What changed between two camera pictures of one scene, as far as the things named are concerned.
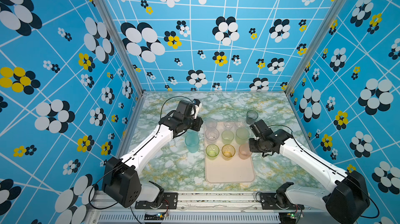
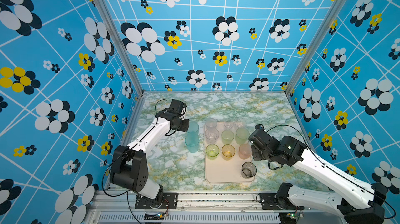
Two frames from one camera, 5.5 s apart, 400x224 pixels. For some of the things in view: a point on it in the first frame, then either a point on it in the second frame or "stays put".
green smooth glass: (212, 151) stays put
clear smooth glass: (211, 135) stays put
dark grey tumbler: (251, 116) → (248, 170)
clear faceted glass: (240, 123) stays put
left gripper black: (198, 124) → (185, 125)
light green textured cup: (241, 136) stays put
